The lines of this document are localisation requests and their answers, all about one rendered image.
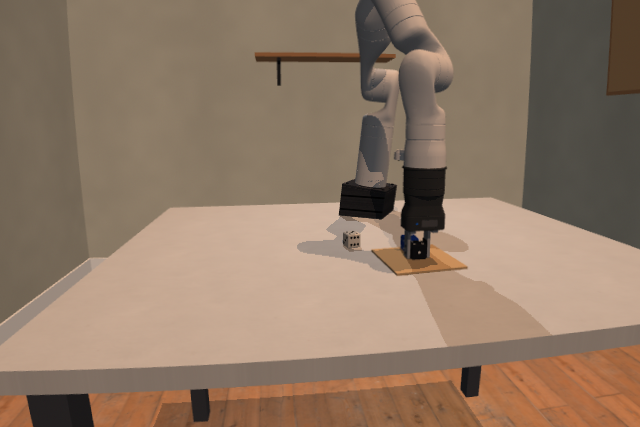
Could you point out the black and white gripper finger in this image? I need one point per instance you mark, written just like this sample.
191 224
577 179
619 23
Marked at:
408 244
426 240

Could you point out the blue die with white pips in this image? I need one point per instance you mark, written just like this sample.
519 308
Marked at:
413 238

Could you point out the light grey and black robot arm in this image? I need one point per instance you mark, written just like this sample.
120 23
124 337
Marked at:
422 73

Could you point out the beige die with black pips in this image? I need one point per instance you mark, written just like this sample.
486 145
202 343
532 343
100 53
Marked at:
351 239

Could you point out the orange square mat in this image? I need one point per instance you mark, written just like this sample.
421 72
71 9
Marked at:
394 259

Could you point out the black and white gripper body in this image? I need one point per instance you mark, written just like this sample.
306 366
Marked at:
423 184

